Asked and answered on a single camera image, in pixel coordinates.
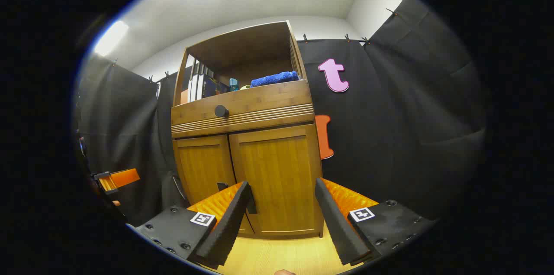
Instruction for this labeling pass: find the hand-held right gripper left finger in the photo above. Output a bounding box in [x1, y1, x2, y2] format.
[128, 181, 253, 269]

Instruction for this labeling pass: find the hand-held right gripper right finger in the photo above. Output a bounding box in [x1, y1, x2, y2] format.
[315, 177, 438, 266]

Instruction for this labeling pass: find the wooden cabinet door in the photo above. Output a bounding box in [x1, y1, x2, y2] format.
[229, 123, 324, 239]
[172, 134, 256, 236]

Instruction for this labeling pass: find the wooden double-door shoe cabinet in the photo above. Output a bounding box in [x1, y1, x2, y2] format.
[170, 20, 325, 241]

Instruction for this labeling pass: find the wooden cabinet drawer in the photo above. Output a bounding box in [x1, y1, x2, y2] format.
[171, 79, 315, 139]

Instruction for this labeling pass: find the black backdrop cloth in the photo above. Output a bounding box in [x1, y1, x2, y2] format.
[74, 0, 487, 228]

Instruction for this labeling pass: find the blue folded towel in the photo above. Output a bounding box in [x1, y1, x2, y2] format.
[250, 71, 300, 88]

